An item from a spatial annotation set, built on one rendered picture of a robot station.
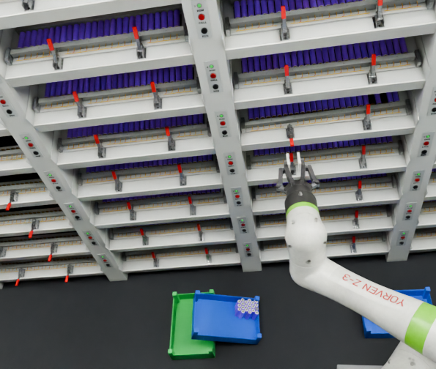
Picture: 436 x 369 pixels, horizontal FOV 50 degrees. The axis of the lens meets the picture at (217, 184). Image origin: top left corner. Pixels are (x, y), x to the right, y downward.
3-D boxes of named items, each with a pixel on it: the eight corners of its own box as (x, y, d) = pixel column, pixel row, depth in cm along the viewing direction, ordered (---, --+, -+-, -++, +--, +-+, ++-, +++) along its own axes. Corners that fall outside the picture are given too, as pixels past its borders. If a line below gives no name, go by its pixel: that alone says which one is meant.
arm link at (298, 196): (318, 198, 128) (284, 200, 129) (319, 229, 135) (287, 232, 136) (315, 184, 133) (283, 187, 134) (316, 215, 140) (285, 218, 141)
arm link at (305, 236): (329, 232, 117) (284, 236, 118) (330, 266, 124) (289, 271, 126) (321, 197, 128) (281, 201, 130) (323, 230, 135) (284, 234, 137)
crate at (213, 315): (255, 303, 225) (259, 296, 219) (257, 345, 212) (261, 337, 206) (193, 297, 221) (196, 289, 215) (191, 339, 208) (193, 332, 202)
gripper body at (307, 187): (286, 212, 139) (283, 193, 147) (315, 209, 138) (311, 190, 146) (284, 192, 135) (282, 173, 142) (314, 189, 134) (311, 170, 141)
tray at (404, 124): (412, 133, 166) (419, 119, 157) (242, 151, 174) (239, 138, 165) (401, 86, 174) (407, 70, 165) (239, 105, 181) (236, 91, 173)
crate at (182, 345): (215, 357, 211) (212, 351, 205) (171, 359, 214) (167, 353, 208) (216, 296, 231) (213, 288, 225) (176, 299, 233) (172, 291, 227)
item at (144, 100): (207, 113, 160) (199, 89, 147) (39, 132, 167) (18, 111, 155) (205, 64, 168) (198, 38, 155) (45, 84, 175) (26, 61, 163)
